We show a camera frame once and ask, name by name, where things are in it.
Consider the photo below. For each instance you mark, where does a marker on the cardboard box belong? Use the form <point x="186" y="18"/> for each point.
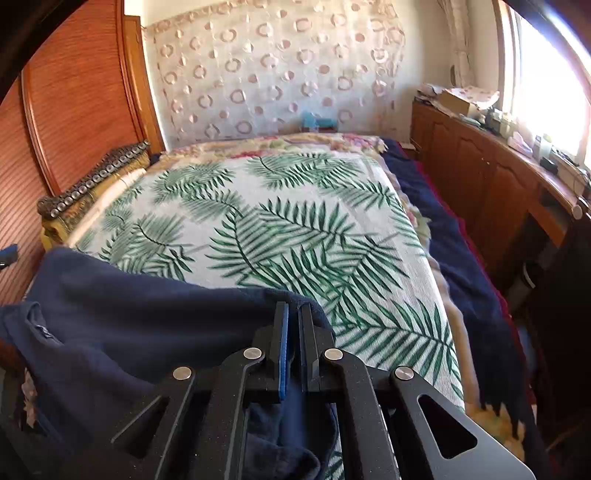
<point x="457" y="104"/>

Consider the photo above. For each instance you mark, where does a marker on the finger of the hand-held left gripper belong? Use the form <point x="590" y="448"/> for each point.
<point x="8" y="254"/>

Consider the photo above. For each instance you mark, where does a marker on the window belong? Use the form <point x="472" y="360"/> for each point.
<point x="549" y="69"/>

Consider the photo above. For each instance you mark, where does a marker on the floral blanket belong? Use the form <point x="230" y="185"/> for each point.
<point x="286" y="143"/>

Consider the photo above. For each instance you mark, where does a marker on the leaf-print bed sheet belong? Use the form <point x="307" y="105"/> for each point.
<point x="300" y="221"/>

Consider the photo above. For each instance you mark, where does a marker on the wooden cabinet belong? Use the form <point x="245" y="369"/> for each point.
<point x="480" y="184"/>

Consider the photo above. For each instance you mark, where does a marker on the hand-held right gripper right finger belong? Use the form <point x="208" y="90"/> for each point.
<point x="308" y="350"/>

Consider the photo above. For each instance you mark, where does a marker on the navy blanket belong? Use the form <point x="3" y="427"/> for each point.
<point x="461" y="258"/>

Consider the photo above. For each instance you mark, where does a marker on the blue box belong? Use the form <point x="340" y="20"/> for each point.
<point x="316" y="122"/>

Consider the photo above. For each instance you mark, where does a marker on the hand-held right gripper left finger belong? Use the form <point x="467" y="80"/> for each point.
<point x="282" y="350"/>

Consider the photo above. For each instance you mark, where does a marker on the dark circle-patterned cloth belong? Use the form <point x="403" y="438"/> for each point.
<point x="92" y="180"/>

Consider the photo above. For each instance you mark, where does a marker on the circle-patterned wall cloth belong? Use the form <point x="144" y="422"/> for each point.
<point x="277" y="69"/>

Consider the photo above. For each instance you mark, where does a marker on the wooden headboard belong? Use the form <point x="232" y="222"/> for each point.
<point x="69" y="115"/>

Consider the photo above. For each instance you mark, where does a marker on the navy printed t-shirt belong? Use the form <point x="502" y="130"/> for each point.
<point x="138" y="323"/>

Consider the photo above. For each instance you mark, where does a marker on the mustard yellow cloth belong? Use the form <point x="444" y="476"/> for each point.
<point x="53" y="233"/>

